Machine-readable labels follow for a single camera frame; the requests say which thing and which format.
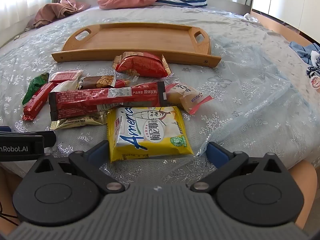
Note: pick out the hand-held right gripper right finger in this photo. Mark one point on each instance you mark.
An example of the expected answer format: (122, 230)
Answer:
(217, 155)

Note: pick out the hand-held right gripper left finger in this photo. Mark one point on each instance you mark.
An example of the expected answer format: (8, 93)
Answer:
(98, 152)

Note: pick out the gold snack packet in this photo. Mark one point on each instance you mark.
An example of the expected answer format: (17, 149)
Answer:
(75, 122)

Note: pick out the red bar packet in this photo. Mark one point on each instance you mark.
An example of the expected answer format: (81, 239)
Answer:
(37, 101)

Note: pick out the long dark red packet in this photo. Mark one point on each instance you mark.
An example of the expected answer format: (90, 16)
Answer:
(100, 100)

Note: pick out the yellow snack packet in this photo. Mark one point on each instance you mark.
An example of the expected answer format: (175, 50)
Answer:
(150, 135)

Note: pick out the green snack packet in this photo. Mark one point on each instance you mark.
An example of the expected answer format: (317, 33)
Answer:
(33, 87)

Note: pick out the clear pink-edged pastry packet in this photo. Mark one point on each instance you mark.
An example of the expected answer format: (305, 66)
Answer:
(186, 97)

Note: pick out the brown peanut bar packet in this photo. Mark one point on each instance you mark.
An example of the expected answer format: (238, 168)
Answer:
(100, 82)

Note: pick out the white pastry packet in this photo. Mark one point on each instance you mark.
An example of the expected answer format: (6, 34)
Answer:
(65, 86)

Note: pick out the red snack packet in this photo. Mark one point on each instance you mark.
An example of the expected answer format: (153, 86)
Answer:
(65, 76)

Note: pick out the red orange snack bag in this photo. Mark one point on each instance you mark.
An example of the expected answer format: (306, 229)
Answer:
(142, 66)

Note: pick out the small round container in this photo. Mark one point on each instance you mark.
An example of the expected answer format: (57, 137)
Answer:
(315, 82)

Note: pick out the dark patterned cloth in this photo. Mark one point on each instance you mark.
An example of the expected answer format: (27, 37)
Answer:
(313, 71)

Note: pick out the blue garment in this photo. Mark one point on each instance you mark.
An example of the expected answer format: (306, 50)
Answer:
(302, 51)

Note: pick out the mauve blanket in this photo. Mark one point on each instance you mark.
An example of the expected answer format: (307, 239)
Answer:
(55, 10)

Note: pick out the white crumpled cloth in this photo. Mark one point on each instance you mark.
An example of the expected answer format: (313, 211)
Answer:
(250, 17)

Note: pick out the white wardrobe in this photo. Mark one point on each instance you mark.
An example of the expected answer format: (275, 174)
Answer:
(282, 0)

